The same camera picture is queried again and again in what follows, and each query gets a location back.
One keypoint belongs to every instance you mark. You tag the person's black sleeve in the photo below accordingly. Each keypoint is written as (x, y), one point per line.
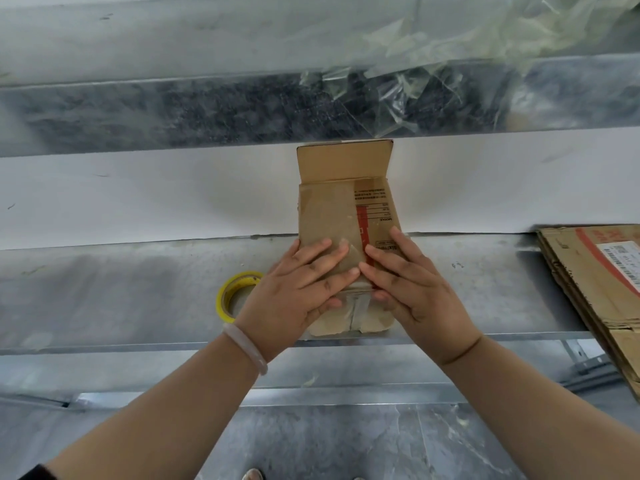
(35, 473)

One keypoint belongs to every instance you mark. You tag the white-labelled cardboard box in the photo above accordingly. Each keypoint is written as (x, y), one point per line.
(575, 259)

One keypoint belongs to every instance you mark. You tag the large red-printed cardboard box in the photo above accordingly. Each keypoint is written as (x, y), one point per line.
(340, 164)

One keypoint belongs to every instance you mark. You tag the person's right forearm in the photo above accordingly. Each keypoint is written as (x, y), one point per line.
(540, 419)

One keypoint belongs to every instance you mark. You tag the person's right hand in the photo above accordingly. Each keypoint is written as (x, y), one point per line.
(430, 309)

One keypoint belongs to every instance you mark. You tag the pile of clear tape scraps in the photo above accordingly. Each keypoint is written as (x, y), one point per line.
(475, 34)

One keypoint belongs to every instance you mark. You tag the yellow tape roll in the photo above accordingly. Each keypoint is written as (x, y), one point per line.
(221, 299)

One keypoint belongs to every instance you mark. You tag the person's left forearm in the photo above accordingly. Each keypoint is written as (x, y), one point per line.
(160, 424)

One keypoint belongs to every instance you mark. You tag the person's left hand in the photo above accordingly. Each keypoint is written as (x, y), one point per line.
(285, 309)

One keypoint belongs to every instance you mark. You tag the beige sandal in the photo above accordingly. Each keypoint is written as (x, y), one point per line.
(252, 474)

